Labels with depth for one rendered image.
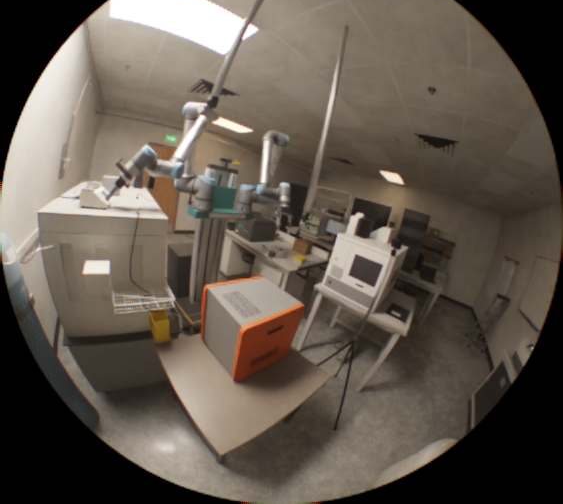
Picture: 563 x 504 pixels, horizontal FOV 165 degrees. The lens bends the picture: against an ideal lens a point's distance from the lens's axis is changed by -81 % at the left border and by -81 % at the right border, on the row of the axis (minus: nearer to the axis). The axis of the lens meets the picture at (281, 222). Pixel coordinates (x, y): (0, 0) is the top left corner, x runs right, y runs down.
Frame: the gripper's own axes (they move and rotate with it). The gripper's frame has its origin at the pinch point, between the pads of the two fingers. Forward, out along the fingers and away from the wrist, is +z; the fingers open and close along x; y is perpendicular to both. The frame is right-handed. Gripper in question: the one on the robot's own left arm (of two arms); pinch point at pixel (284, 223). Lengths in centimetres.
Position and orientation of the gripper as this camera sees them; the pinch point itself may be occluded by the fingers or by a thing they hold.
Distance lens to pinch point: 153.8
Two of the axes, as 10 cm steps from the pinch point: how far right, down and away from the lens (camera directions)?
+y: 7.3, -1.2, -6.7
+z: -0.2, 9.8, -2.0
